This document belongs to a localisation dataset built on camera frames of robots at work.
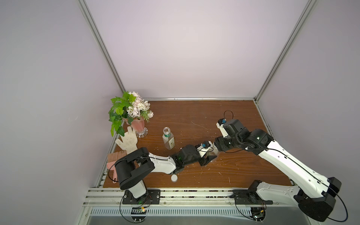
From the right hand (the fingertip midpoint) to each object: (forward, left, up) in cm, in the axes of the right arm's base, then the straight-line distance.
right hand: (218, 138), depth 71 cm
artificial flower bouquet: (+17, +50, +7) cm, 53 cm away
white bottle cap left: (-15, +24, -21) cm, 35 cm away
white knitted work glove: (+8, +57, -20) cm, 61 cm away
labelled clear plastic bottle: (+5, +28, -9) cm, 30 cm away
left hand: (-3, +1, -10) cm, 11 cm away
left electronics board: (-32, +42, -25) cm, 58 cm away
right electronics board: (-29, -21, -25) cm, 44 cm away
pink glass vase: (+11, +47, -6) cm, 49 cm away
